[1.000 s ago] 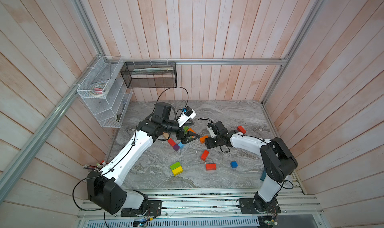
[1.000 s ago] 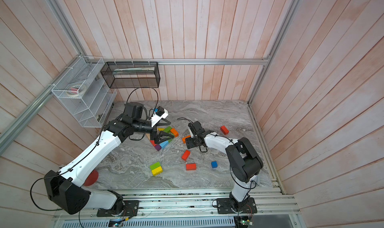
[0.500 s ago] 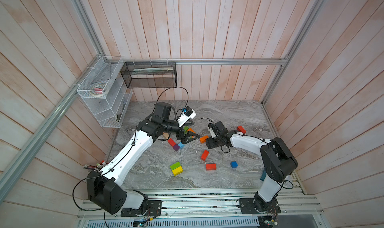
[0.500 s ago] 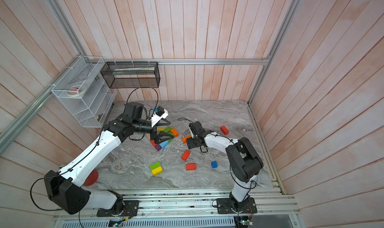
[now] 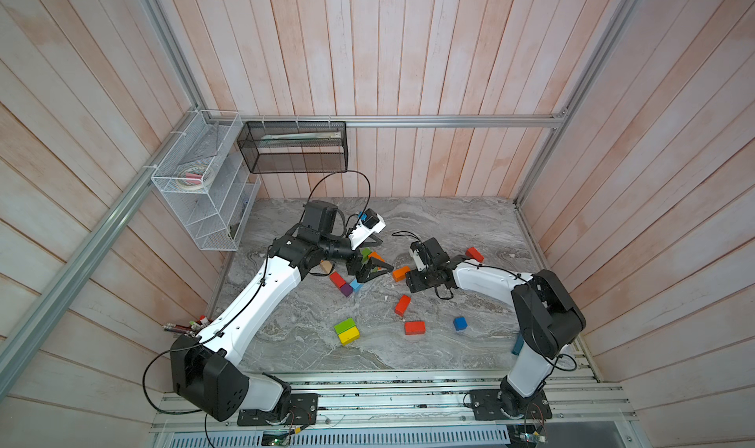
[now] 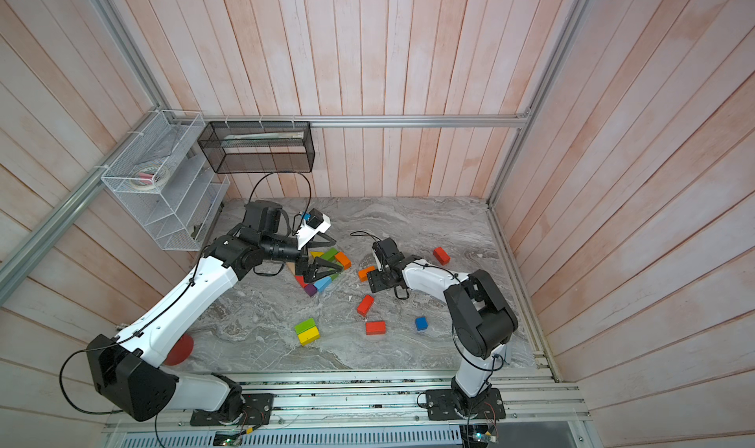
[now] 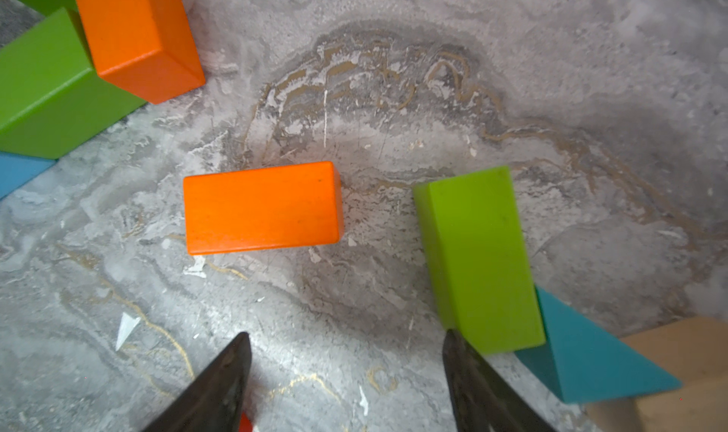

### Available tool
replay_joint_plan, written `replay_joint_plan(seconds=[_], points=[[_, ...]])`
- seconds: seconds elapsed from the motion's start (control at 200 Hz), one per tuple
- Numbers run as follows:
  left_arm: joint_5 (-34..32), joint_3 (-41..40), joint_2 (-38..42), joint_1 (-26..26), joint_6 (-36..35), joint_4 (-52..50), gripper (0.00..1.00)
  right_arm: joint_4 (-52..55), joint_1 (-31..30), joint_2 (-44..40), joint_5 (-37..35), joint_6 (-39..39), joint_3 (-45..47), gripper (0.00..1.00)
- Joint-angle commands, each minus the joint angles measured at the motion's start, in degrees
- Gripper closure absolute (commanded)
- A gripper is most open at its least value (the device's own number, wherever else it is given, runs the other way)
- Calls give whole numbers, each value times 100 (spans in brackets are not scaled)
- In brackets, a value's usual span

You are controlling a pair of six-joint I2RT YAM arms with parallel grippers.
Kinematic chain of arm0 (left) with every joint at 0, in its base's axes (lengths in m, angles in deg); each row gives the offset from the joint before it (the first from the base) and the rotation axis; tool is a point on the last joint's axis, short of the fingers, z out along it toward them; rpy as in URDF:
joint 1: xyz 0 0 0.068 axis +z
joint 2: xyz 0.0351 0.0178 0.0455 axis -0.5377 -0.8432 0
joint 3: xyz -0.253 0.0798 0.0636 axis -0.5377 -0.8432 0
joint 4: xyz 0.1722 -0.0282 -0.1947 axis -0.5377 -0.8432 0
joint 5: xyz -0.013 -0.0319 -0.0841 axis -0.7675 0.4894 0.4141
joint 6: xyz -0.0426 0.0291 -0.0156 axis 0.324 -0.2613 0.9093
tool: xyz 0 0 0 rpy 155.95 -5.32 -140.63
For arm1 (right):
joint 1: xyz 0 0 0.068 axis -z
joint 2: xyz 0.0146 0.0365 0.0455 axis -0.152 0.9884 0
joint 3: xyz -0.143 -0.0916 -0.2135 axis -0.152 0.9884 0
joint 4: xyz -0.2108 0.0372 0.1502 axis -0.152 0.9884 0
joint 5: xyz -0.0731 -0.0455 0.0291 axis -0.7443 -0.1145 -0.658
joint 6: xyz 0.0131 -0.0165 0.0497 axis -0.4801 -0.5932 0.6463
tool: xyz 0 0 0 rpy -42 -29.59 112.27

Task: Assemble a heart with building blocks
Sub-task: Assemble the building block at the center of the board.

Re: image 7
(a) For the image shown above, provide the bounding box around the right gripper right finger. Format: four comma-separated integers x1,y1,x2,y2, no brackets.
442,329,555,432

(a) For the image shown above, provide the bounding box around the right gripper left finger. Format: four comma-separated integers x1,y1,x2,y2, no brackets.
145,332,252,431

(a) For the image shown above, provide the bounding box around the red block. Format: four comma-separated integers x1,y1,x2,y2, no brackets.
238,413,253,432

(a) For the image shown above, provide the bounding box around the teal triangle block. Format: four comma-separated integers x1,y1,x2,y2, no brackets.
515,288,682,404

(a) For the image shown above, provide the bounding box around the orange block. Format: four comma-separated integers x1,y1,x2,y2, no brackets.
76,0,206,104
183,161,344,256

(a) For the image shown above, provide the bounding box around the natural wood block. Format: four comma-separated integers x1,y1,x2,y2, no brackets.
584,316,728,432

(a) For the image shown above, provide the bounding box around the light blue block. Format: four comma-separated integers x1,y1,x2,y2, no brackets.
0,152,56,199

